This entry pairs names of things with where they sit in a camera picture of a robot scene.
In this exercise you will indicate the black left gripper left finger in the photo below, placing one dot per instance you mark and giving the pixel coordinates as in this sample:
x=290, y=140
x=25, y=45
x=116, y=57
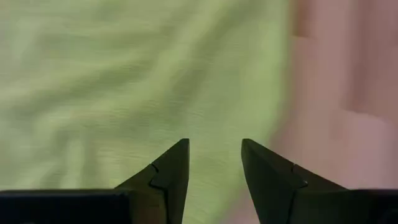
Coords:
x=168, y=186

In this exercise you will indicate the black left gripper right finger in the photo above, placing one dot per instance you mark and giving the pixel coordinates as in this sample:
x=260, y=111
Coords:
x=270, y=186

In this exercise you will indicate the light yellow-green microfiber towel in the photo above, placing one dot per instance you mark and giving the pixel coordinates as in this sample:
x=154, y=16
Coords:
x=124, y=77

